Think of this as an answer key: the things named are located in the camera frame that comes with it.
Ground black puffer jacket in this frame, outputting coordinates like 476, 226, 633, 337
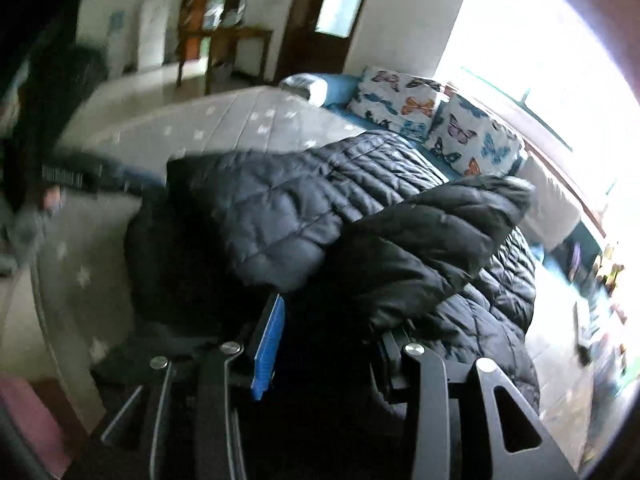
92, 130, 543, 426

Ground person's left hand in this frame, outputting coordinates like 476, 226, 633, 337
42, 186, 67, 217

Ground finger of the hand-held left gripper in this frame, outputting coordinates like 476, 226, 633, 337
100, 160, 168, 195

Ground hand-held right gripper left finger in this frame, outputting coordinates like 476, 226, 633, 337
100, 292, 286, 480

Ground person's dark clothed body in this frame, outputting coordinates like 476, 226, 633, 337
0, 45, 108, 211

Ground grey star quilted mattress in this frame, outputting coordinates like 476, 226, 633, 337
30, 85, 401, 436

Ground brown wooden door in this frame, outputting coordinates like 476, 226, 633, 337
272, 0, 381, 86

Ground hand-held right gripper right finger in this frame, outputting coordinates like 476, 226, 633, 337
372, 327, 581, 480

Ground white standing panel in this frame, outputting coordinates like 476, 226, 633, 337
137, 0, 171, 68

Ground white pillow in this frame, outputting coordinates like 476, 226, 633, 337
515, 152, 586, 251

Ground pink object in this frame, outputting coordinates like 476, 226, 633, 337
0, 375, 68, 480

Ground butterfly print pillow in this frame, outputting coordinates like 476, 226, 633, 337
425, 92, 526, 178
345, 65, 446, 143

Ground wooden side table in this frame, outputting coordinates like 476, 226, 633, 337
175, 25, 275, 96

